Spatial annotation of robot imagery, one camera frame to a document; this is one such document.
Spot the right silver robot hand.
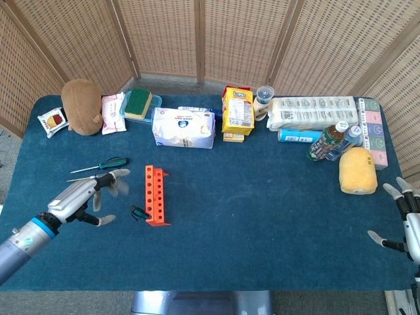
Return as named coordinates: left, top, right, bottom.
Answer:
left=367, top=177, right=420, bottom=266

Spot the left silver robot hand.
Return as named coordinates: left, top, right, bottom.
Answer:
left=47, top=169, right=131, bottom=227

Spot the small green-black handle screwdriver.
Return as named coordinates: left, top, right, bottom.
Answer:
left=130, top=205, right=152, bottom=221

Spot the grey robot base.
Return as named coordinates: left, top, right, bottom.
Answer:
left=130, top=290, right=274, bottom=315

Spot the orange test tube rack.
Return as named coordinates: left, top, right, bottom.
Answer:
left=145, top=164, right=171, bottom=227

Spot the white snack packet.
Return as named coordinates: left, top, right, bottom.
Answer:
left=37, top=107, right=69, bottom=139

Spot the yellow plush bread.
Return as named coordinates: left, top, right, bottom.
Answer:
left=339, top=146, right=378, bottom=195

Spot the pink wet wipes pack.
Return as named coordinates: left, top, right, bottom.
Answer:
left=100, top=92, right=127, bottom=135

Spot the brown plush toy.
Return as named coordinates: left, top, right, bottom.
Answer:
left=61, top=79, right=103, bottom=137

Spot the multicolour tissue packet strip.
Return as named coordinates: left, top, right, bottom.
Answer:
left=356, top=97, right=389, bottom=171

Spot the green yellow sponge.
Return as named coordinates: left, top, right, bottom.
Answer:
left=123, top=87, right=154, bottom=119

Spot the blue label water bottle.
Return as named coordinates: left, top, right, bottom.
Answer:
left=326, top=125, right=364, bottom=161

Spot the clear blue plastic tray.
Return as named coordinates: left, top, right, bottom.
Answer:
left=119, top=90, right=163, bottom=124

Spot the green tea bottle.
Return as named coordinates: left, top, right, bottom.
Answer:
left=306, top=120, right=349, bottom=163

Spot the white tissue pack blue logo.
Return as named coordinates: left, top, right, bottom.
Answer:
left=152, top=107, right=216, bottom=150

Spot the blue cylindrical can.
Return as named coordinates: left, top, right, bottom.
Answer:
left=278, top=128, right=324, bottom=144

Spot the blue table cloth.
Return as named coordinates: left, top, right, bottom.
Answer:
left=0, top=94, right=417, bottom=292

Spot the white paper roll pack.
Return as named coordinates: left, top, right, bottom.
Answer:
left=266, top=95, right=359, bottom=132

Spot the yellow biscuit box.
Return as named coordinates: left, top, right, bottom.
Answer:
left=221, top=85, right=255, bottom=136

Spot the woven bamboo folding screen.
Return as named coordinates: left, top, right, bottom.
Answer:
left=0, top=0, right=420, bottom=184

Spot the white jar clear cap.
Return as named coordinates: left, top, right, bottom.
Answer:
left=253, top=85, right=275, bottom=122

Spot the large green-black handle screwdriver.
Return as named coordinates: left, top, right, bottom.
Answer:
left=70, top=157, right=129, bottom=175

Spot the white metal frame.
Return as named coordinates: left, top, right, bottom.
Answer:
left=383, top=290, right=411, bottom=315

